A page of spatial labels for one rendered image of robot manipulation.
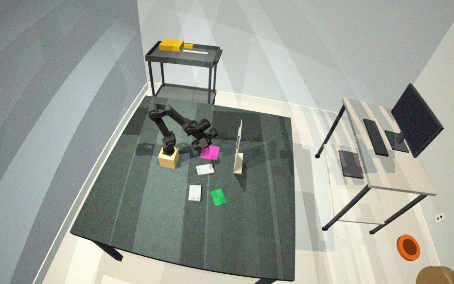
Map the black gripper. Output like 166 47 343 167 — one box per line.
192 127 218 150

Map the pink square marking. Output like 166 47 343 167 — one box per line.
200 145 220 160

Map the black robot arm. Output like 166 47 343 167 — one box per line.
147 103 211 157

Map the green flat rectangular pad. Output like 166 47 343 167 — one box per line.
210 189 227 206

